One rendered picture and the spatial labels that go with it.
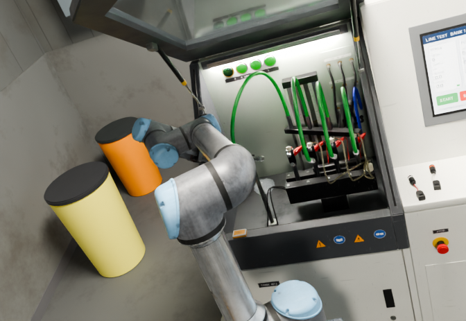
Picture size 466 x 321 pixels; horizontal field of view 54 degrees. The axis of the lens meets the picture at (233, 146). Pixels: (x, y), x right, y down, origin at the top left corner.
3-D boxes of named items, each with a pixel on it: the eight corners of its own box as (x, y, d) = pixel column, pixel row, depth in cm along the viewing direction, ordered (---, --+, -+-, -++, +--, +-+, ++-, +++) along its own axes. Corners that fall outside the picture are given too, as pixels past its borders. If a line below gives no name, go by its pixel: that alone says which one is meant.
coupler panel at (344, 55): (335, 123, 194) (319, 55, 179) (335, 119, 196) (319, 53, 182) (367, 116, 190) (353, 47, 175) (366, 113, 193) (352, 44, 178)
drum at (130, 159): (130, 178, 436) (102, 123, 407) (168, 168, 428) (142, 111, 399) (120, 203, 403) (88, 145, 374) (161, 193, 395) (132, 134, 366)
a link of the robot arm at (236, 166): (265, 148, 95) (206, 103, 140) (218, 170, 93) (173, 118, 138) (282, 193, 100) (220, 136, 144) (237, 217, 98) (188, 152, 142)
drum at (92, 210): (103, 243, 360) (58, 169, 325) (155, 231, 351) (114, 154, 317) (85, 287, 322) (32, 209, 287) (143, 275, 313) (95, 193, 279)
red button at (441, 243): (435, 257, 154) (434, 246, 152) (433, 249, 158) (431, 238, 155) (452, 255, 153) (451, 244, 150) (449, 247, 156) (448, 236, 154)
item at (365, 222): (229, 272, 177) (216, 242, 169) (231, 263, 180) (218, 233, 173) (397, 249, 160) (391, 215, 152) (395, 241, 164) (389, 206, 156)
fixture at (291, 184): (294, 217, 185) (285, 188, 178) (295, 202, 194) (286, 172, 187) (381, 204, 176) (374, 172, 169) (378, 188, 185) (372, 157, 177)
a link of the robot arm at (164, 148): (185, 138, 130) (174, 120, 138) (149, 155, 128) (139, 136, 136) (193, 158, 135) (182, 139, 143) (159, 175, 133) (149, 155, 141)
